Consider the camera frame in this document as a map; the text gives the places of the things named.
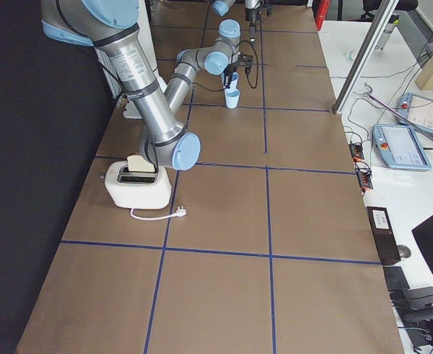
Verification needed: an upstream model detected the aluminium frame post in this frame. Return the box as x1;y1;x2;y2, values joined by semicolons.
333;0;398;114

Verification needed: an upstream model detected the teach pendant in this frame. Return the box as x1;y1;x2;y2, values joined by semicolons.
397;92;433;134
373;124;432;171

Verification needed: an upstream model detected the bread slice in toaster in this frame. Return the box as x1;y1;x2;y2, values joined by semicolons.
127;154;156;173

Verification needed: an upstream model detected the blue cup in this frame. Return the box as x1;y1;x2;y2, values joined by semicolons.
224;89;240;109

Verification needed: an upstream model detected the reacher grabber tool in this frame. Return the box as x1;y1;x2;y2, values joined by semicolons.
362;83;433;152

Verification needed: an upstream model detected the orange black connector board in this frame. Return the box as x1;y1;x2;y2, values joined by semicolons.
349;142;373;193

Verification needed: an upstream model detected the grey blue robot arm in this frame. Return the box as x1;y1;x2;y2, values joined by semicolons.
210;0;273;42
41;1;241;170

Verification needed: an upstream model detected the cream toaster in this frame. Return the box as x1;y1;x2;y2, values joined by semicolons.
105;161;171;209

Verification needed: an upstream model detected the black box on desk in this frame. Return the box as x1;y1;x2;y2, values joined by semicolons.
366;206;401;266

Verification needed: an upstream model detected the white toaster plug cable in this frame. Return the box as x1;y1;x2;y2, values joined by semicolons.
130;205;188;221

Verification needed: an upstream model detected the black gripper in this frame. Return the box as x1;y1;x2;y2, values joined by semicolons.
245;0;271;40
230;53;254;74

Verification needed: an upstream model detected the teach pendant near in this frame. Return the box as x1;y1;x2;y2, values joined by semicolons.
373;124;432;171

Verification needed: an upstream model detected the teach pendant far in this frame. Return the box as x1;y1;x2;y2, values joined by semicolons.
397;92;433;134

